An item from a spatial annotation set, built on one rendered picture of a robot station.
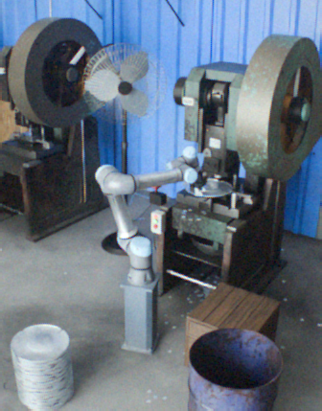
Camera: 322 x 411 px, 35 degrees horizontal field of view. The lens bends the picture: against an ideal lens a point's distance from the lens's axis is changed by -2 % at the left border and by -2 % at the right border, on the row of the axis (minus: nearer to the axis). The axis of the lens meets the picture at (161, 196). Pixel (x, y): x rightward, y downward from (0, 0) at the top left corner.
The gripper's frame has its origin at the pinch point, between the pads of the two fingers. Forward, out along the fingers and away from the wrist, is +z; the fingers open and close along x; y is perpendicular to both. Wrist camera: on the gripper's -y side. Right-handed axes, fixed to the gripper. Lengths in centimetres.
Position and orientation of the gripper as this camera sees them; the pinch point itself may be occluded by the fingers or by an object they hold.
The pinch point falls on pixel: (196, 194)
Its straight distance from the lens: 315.3
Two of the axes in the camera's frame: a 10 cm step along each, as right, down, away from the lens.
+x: 4.9, -6.8, 5.4
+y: 8.4, 2.2, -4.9
